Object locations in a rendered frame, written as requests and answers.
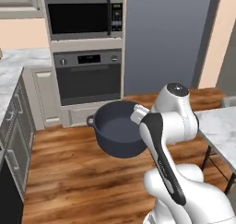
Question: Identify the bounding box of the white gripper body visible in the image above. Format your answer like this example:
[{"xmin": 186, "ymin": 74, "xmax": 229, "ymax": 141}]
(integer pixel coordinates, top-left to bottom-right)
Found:
[{"xmin": 130, "ymin": 103, "xmax": 150, "ymax": 124}]

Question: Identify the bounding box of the dark blue pot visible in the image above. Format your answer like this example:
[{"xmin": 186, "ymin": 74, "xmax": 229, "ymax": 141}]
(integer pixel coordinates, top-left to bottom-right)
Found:
[{"xmin": 86, "ymin": 100, "xmax": 148, "ymax": 159}]

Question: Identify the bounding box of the steel built-in oven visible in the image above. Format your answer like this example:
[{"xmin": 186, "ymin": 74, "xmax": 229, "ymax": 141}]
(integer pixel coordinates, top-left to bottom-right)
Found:
[{"xmin": 53, "ymin": 48, "xmax": 123, "ymax": 107}]

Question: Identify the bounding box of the grey blue fridge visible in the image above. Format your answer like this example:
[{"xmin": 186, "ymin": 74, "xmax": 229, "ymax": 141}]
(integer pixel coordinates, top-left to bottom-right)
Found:
[{"xmin": 124, "ymin": 0, "xmax": 223, "ymax": 97}]

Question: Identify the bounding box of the beige tall oven cabinet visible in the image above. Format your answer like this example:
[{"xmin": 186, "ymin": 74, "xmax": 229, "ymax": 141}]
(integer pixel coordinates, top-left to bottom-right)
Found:
[{"xmin": 36, "ymin": 0, "xmax": 127, "ymax": 129}]

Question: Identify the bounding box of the beige corner base cupboard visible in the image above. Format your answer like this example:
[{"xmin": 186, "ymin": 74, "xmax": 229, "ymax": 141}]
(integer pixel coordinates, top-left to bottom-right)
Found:
[{"xmin": 23, "ymin": 66, "xmax": 63, "ymax": 132}]

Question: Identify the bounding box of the steel microwave oven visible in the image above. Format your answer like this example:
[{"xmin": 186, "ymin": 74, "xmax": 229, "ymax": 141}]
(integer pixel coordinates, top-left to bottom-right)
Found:
[{"xmin": 44, "ymin": 0, "xmax": 124, "ymax": 41}]

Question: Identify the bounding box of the grey base cupboard run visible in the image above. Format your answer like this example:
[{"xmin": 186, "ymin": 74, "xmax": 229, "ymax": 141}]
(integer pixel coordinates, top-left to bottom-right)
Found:
[{"xmin": 0, "ymin": 75, "xmax": 37, "ymax": 202}]

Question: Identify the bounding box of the black appliance front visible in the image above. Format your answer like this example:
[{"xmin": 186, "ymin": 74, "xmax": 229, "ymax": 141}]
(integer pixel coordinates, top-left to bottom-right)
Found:
[{"xmin": 0, "ymin": 159, "xmax": 25, "ymax": 224}]

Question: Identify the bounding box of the black table leg frame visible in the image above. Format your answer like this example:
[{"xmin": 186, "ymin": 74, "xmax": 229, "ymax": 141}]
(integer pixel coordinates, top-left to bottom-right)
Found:
[{"xmin": 201, "ymin": 144, "xmax": 236, "ymax": 195}]

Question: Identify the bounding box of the beige wall cupboard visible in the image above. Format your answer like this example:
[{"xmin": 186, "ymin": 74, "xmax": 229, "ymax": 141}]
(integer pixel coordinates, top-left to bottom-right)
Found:
[{"xmin": 0, "ymin": 0, "xmax": 44, "ymax": 19}]

